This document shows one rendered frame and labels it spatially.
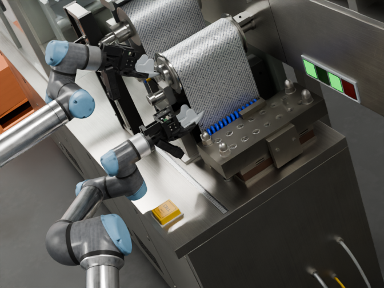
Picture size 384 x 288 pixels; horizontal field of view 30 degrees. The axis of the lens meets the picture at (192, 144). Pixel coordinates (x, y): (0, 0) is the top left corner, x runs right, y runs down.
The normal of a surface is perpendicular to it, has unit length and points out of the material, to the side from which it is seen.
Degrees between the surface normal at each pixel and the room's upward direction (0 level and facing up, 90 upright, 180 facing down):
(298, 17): 90
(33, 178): 0
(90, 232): 22
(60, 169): 0
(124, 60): 90
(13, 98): 90
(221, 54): 90
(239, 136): 0
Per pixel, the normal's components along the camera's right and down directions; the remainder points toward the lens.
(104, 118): -0.33, -0.76
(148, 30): 0.47, 0.42
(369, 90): -0.82, 0.52
